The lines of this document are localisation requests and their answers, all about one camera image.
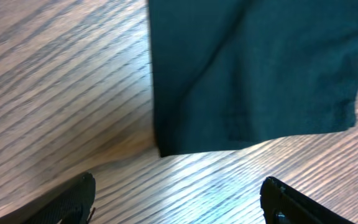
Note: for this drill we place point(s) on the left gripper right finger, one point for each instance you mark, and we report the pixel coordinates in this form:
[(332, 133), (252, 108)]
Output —
[(283, 204)]

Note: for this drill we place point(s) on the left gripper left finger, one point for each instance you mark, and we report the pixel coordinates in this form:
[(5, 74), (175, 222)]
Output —
[(69, 203)]

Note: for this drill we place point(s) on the dark green t-shirt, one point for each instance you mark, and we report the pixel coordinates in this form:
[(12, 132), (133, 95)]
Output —
[(229, 74)]

